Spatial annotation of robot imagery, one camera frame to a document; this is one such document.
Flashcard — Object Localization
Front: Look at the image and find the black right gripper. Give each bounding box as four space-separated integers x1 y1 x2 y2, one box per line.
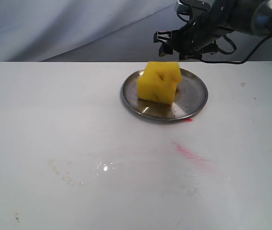
153 0 236 57

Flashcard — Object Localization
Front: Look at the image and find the yellow sponge block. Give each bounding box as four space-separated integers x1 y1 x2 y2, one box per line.
136 61 182 105

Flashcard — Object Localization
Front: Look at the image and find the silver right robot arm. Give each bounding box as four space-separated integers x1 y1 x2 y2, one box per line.
153 0 272 60

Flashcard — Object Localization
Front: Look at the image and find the round steel plate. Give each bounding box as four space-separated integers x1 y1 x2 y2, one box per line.
120 69 208 123

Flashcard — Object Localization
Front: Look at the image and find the grey backdrop cloth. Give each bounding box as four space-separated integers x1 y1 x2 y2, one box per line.
0 0 272 63

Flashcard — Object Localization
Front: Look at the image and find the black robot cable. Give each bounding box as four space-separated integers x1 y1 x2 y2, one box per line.
175 4 272 65

